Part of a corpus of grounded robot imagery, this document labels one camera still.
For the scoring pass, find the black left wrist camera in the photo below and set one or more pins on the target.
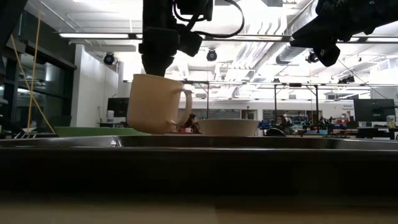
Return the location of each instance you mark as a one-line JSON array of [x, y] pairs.
[[199, 7]]

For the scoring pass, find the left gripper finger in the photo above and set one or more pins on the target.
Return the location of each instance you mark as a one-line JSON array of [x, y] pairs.
[[166, 63], [152, 66]]

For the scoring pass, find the black computer monitor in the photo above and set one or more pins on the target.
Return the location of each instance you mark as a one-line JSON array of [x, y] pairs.
[[373, 110], [118, 107]]

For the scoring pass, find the green plate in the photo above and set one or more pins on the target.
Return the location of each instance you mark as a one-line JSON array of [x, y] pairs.
[[93, 131]]

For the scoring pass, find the ceiling light strip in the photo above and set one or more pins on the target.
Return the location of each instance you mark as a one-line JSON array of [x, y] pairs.
[[93, 35]]

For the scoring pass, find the black ceiling spotlight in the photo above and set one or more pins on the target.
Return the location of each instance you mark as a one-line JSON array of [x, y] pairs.
[[311, 57], [211, 56], [109, 59]]

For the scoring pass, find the black chair back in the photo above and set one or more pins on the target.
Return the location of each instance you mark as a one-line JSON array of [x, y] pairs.
[[275, 133]]

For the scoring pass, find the pale orange ribbed mug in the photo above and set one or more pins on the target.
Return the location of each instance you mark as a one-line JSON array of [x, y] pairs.
[[152, 105]]

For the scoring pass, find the white ceramic bowl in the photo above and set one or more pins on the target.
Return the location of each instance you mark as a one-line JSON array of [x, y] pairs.
[[228, 127]]

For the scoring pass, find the black track light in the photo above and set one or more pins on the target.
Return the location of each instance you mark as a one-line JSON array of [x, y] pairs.
[[346, 80]]

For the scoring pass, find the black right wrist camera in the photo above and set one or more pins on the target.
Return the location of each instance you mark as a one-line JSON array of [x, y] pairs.
[[342, 7]]

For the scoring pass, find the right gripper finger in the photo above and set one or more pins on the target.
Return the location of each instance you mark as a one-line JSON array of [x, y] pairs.
[[314, 29], [308, 43]]

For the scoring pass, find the white container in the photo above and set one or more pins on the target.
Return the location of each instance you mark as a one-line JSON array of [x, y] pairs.
[[110, 115]]

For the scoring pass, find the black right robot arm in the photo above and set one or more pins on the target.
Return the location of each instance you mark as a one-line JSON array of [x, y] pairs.
[[385, 12]]

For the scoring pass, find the dark brown serving tray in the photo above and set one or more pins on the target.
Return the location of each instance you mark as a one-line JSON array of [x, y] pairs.
[[199, 171]]

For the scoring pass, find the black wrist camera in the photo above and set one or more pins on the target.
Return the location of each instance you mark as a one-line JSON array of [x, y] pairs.
[[342, 7], [199, 7]]

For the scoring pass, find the black background frame rig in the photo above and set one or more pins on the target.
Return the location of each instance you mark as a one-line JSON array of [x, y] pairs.
[[295, 84], [199, 82]]

